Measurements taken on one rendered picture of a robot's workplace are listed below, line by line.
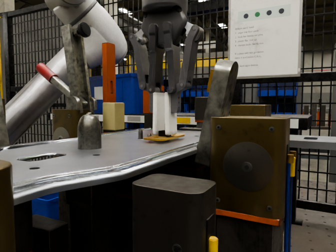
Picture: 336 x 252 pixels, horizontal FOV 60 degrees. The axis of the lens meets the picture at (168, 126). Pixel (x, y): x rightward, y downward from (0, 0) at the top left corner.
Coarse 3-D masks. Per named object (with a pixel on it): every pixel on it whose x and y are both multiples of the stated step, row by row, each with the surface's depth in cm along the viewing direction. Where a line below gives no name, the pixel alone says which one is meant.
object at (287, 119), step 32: (224, 128) 35; (256, 128) 34; (288, 128) 35; (224, 160) 36; (256, 160) 34; (288, 160) 34; (224, 192) 36; (256, 192) 34; (288, 192) 34; (224, 224) 37; (256, 224) 35; (288, 224) 35
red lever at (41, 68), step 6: (36, 66) 62; (42, 66) 62; (42, 72) 61; (48, 72) 61; (48, 78) 61; (54, 78) 60; (54, 84) 60; (60, 84) 60; (60, 90) 60; (66, 90) 59; (84, 102) 57
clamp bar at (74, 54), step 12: (84, 24) 56; (72, 36) 57; (84, 36) 56; (72, 48) 56; (84, 48) 59; (72, 60) 56; (84, 60) 59; (72, 72) 56; (84, 72) 59; (72, 84) 57; (84, 84) 59; (84, 96) 59; (84, 108) 59
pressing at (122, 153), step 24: (24, 144) 42; (48, 144) 44; (72, 144) 44; (120, 144) 44; (144, 144) 44; (168, 144) 44; (192, 144) 46; (24, 168) 28; (48, 168) 28; (72, 168) 28; (96, 168) 28; (120, 168) 29; (144, 168) 31; (24, 192) 22; (48, 192) 24
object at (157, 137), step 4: (160, 132) 49; (164, 132) 48; (148, 136) 48; (152, 136) 48; (156, 136) 48; (160, 136) 48; (164, 136) 48; (168, 136) 48; (172, 136) 48; (176, 136) 49; (180, 136) 50; (160, 140) 45
